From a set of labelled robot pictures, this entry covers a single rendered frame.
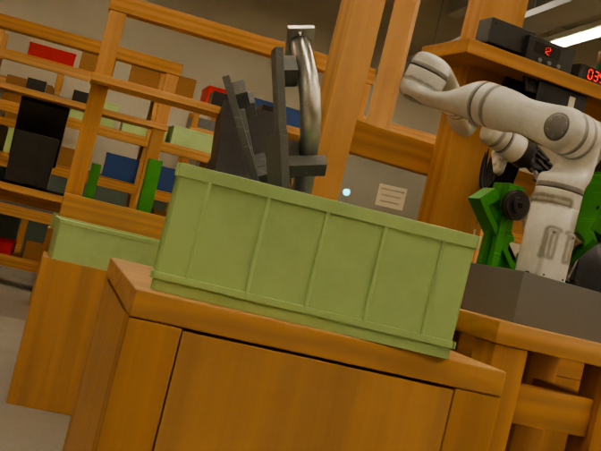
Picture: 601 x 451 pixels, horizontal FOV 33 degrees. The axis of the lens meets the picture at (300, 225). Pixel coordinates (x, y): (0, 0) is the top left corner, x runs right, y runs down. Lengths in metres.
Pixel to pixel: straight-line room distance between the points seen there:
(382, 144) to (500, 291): 0.98
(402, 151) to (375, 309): 1.55
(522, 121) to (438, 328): 0.77
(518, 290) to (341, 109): 0.96
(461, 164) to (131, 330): 1.72
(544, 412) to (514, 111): 0.59
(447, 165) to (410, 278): 1.51
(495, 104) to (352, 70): 0.70
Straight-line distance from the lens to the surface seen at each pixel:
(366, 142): 2.83
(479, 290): 2.03
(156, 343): 1.30
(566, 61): 2.97
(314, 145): 1.45
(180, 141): 9.33
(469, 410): 1.42
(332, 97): 2.69
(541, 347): 1.85
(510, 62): 2.82
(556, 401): 1.91
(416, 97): 2.27
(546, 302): 1.95
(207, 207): 1.34
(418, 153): 2.90
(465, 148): 2.88
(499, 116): 2.09
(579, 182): 2.00
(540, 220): 1.98
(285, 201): 1.34
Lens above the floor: 0.88
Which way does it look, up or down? 2 degrees up
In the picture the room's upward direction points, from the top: 14 degrees clockwise
